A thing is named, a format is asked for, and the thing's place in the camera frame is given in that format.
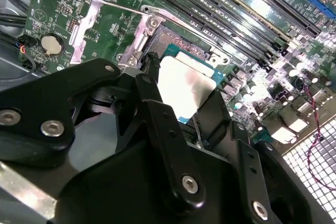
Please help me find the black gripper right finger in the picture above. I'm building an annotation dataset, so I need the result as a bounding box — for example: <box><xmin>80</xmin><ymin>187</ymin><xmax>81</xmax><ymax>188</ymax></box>
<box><xmin>198</xmin><ymin>89</ymin><xmax>320</xmax><ymax>224</ymax></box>

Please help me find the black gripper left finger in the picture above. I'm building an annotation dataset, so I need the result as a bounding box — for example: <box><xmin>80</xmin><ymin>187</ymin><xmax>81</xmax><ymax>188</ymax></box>
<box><xmin>0</xmin><ymin>52</ymin><xmax>207</xmax><ymax>209</ymax></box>

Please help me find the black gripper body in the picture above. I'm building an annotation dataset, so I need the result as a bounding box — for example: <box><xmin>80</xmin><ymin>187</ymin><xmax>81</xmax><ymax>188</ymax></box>
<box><xmin>56</xmin><ymin>140</ymin><xmax>263</xmax><ymax>224</ymax></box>

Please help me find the wire locking lever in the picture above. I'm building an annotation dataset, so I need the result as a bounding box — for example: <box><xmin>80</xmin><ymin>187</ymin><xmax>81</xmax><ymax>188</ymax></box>
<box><xmin>191</xmin><ymin>115</ymin><xmax>203</xmax><ymax>147</ymax></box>

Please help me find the silver CPU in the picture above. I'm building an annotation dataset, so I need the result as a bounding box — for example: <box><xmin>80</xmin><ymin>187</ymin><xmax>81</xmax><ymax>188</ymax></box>
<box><xmin>157</xmin><ymin>42</ymin><xmax>227</xmax><ymax>125</ymax></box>

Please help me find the metal socket cover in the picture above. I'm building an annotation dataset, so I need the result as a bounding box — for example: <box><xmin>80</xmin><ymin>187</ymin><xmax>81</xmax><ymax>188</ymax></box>
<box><xmin>68</xmin><ymin>0</ymin><xmax>166</xmax><ymax>68</ymax></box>

